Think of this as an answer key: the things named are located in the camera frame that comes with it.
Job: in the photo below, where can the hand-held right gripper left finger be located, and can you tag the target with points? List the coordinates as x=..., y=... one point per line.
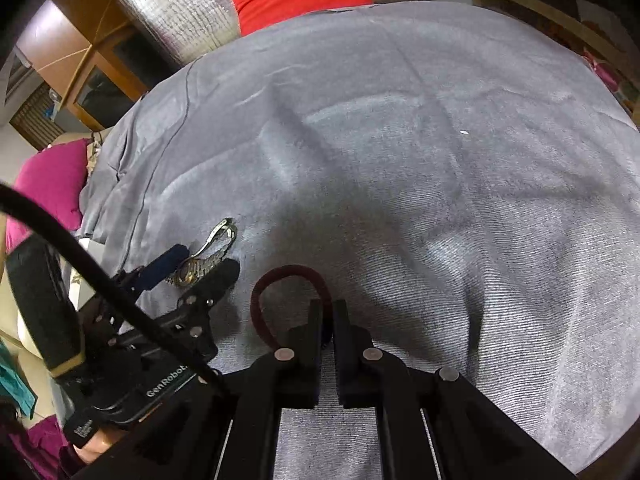
x=305, y=360

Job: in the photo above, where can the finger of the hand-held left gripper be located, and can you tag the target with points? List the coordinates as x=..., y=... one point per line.
x=220, y=280
x=170, y=258

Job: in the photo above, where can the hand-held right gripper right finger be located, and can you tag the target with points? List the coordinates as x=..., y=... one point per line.
x=350, y=365

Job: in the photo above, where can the silver wristwatch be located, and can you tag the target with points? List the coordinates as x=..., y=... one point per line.
x=192, y=270

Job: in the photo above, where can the person's left forearm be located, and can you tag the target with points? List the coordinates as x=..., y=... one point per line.
x=42, y=445

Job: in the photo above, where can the person's left hand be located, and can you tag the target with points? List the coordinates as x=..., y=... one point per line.
x=100, y=444

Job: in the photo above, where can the beige leather sofa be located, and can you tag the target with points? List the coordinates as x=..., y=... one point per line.
x=6, y=305

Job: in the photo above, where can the white flat box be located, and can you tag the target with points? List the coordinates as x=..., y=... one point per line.
x=82, y=280

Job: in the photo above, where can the teal cloth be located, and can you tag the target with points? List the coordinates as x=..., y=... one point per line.
x=15, y=380

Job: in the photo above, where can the pink cushion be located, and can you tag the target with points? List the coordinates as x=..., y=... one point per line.
x=50, y=185

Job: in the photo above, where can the wooden lattice window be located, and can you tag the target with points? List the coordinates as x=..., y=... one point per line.
x=35, y=120

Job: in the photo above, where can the grey cloth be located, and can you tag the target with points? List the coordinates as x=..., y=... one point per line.
x=425, y=185

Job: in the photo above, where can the wooden cabinet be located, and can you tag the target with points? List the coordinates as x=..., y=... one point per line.
x=82, y=75
x=55, y=35

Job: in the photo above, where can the silver insulation mat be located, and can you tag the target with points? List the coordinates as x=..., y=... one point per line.
x=170, y=15

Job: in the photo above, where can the wooden shelf table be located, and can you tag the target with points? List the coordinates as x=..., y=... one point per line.
x=550, y=15

